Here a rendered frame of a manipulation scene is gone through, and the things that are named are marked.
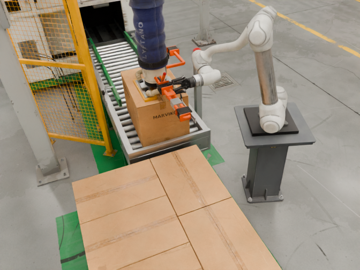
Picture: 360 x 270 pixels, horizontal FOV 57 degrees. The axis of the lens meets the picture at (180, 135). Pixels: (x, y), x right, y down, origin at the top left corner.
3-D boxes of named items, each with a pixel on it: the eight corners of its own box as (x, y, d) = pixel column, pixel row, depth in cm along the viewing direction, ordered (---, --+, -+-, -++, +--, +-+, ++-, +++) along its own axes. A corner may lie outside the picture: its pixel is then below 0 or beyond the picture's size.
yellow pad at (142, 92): (133, 81, 269) (132, 76, 266) (144, 79, 272) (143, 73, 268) (144, 102, 244) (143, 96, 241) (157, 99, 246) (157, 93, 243)
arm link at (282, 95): (285, 109, 250) (290, 83, 236) (283, 122, 236) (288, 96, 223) (263, 106, 254) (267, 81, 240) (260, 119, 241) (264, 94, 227)
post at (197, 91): (194, 139, 357) (192, 52, 294) (200, 136, 359) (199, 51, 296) (197, 142, 352) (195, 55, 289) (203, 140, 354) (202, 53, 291)
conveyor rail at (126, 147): (84, 56, 436) (81, 43, 424) (88, 55, 437) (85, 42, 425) (130, 170, 267) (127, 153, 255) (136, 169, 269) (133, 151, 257)
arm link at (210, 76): (202, 90, 242) (195, 75, 247) (221, 84, 246) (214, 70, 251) (204, 81, 232) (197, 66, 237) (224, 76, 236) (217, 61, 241)
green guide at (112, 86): (84, 45, 427) (82, 38, 422) (92, 43, 430) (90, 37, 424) (111, 109, 310) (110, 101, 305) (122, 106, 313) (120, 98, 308)
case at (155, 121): (127, 109, 309) (120, 71, 284) (167, 100, 318) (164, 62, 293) (143, 149, 264) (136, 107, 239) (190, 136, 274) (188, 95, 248)
